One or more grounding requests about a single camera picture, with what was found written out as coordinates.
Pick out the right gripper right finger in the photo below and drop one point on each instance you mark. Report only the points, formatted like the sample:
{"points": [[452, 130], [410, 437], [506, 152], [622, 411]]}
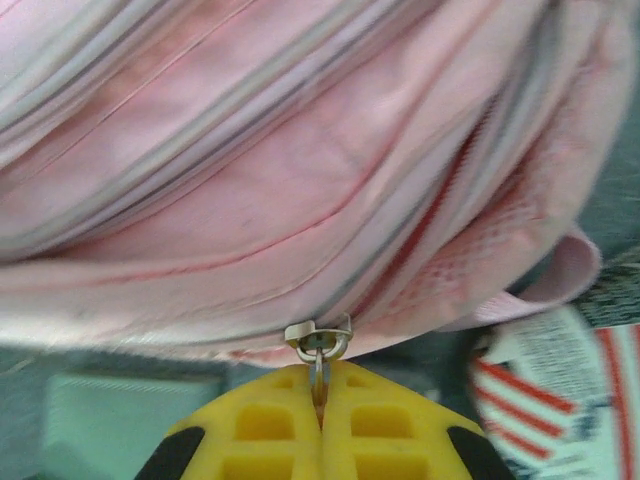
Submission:
{"points": [[390, 430]]}

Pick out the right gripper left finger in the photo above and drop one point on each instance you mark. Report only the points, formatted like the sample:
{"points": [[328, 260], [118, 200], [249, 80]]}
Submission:
{"points": [[260, 430]]}

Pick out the metal zipper pull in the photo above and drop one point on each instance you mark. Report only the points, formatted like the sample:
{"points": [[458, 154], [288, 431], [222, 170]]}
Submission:
{"points": [[320, 345]]}

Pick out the green wallet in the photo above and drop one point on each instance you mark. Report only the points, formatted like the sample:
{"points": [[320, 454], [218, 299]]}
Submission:
{"points": [[125, 425]]}

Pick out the stars and stripes pouch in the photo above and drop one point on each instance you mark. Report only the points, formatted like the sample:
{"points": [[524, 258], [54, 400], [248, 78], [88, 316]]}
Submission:
{"points": [[540, 400]]}

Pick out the pink student backpack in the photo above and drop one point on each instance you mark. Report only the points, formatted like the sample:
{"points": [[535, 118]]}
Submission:
{"points": [[300, 150]]}

